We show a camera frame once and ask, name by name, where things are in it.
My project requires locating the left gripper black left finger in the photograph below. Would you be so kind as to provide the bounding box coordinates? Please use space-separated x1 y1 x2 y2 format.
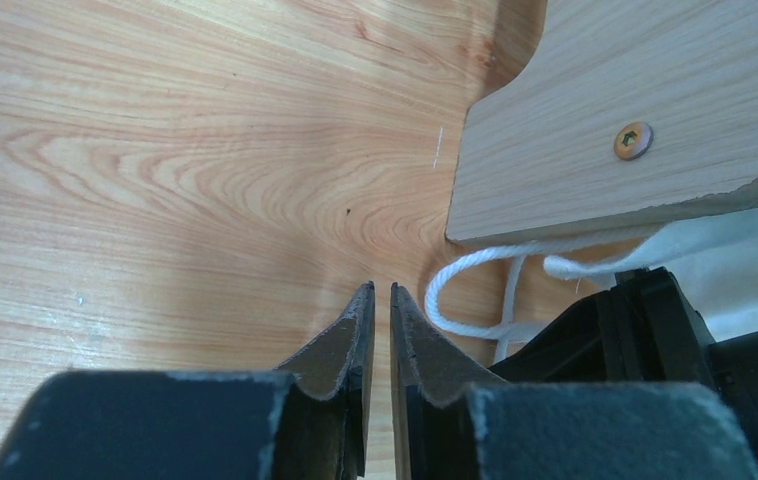
0 283 375 479

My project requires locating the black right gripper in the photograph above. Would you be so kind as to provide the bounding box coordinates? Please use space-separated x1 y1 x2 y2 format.
490 268 758 460

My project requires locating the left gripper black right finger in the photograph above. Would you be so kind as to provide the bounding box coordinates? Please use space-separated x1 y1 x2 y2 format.
390 285 758 479

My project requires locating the pink unicorn drawstring bag blanket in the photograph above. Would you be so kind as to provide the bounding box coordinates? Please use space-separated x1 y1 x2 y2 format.
423 192 758 366

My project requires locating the wooden striped pet bed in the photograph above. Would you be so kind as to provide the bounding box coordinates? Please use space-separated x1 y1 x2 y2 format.
446 1 758 247

